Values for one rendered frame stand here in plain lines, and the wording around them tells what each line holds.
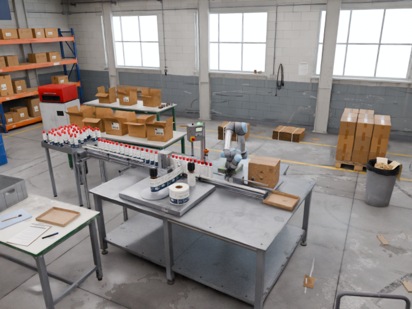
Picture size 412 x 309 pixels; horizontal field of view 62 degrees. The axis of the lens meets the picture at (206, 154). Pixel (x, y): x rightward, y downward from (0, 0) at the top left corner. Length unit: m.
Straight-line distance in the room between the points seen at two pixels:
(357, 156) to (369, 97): 2.36
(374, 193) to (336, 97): 3.82
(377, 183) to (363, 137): 1.44
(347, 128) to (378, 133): 0.51
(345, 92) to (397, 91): 1.08
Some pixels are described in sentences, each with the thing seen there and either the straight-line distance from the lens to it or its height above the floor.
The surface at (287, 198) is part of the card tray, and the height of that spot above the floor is 0.83.
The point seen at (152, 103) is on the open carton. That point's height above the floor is 0.87.
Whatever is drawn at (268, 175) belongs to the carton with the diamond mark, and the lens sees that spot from 3.80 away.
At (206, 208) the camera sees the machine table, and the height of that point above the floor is 0.83.
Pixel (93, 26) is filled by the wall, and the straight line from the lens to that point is 11.93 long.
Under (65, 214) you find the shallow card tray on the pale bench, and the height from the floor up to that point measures 0.80.
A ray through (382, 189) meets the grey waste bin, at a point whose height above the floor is 0.31.
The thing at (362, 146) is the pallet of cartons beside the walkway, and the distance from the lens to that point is 6.80.
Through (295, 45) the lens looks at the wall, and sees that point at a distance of 8.94.
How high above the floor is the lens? 2.53
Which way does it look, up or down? 21 degrees down
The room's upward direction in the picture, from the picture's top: 1 degrees counter-clockwise
